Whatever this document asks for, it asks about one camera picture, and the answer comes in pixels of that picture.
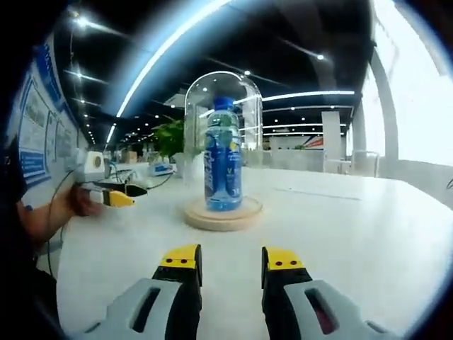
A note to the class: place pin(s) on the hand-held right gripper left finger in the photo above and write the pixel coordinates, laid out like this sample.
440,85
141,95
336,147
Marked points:
134,311

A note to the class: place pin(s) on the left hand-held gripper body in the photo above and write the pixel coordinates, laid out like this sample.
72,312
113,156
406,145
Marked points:
95,163

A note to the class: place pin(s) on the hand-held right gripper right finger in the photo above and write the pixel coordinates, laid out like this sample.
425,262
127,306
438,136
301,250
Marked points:
339,311

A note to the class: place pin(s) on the blue drink bottle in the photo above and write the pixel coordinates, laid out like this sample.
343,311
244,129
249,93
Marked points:
223,170

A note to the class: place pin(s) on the clear glass dome cover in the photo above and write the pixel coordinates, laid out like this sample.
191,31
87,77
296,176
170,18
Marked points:
198,106

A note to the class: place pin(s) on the person's left hand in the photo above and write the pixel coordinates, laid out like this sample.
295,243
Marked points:
81,202

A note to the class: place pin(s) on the brown cardboard box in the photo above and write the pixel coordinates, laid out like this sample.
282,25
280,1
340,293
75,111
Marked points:
129,157

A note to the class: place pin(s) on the blue white box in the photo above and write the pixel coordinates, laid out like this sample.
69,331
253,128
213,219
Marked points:
162,170

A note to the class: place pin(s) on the green potted plant white pot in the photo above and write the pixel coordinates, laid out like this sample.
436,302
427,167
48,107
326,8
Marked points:
170,138

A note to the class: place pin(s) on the person's dark clothing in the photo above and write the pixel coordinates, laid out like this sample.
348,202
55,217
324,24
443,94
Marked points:
16,177

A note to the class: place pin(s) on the round wooden base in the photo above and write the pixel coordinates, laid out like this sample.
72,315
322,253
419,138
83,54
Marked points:
223,221

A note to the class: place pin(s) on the long curved ceiling light strip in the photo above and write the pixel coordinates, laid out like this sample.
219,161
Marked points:
155,60

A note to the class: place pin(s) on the white office chair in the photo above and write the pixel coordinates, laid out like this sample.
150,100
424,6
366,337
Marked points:
364,163

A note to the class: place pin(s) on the small green plant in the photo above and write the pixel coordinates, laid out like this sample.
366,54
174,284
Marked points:
300,147

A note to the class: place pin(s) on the white square column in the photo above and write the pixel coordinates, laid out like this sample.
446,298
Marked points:
332,136

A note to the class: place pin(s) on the straight ceiling light strip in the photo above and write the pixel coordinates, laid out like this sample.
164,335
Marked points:
308,95

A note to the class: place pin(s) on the group of round ceiling spotlights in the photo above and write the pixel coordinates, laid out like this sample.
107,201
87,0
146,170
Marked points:
320,56

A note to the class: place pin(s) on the blue white wall poster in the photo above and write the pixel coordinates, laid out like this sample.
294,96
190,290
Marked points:
39,124

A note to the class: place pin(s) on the red blue wall graphic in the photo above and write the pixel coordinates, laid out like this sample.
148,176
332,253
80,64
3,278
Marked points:
314,142

